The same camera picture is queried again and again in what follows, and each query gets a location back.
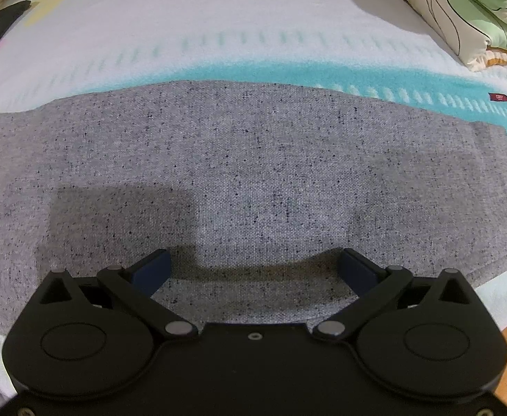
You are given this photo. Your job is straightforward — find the printed pastel blanket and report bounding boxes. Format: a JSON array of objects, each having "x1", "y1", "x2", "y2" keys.
[{"x1": 0, "y1": 0, "x2": 507, "y2": 399}]

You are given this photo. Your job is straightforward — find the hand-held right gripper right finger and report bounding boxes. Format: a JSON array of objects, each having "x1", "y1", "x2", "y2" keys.
[{"x1": 312, "y1": 247, "x2": 474, "y2": 341}]

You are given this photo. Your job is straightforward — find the grey pants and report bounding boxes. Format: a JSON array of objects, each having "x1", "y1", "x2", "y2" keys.
[{"x1": 0, "y1": 80, "x2": 507, "y2": 334}]

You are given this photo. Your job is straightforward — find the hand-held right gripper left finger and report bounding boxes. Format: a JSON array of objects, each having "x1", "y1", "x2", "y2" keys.
[{"x1": 40, "y1": 248, "x2": 199, "y2": 339}]

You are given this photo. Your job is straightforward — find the white green patterned pillow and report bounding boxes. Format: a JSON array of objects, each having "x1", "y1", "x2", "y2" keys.
[{"x1": 366, "y1": 0, "x2": 507, "y2": 72}]

